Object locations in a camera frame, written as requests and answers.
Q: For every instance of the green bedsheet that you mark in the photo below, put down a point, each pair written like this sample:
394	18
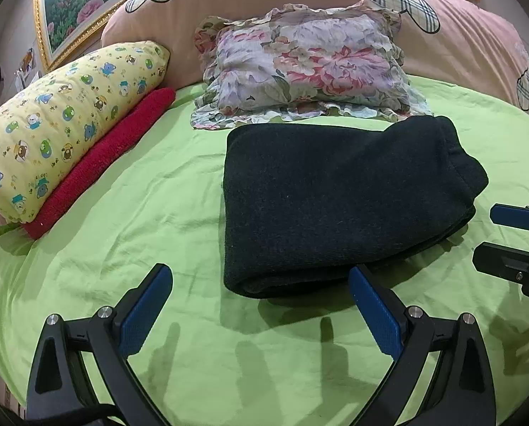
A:
158	195

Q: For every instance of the red towel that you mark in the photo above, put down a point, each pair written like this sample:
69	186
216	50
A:
113	142

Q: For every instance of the yellow animal print pillow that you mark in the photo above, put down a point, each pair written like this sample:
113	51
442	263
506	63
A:
60	120

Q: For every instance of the gold framed flower painting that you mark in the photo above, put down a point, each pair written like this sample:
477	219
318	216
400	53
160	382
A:
78	9

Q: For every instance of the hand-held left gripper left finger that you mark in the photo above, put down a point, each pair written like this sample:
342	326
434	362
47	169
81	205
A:
144	306

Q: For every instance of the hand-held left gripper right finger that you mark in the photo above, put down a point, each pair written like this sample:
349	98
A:
375	310

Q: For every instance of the dark pants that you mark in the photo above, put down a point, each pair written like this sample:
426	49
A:
335	195

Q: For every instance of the floral ruffled pillow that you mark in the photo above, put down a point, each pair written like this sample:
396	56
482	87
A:
309	62

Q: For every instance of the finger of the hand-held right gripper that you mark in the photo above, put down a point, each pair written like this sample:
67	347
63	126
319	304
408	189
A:
499	259
511	215

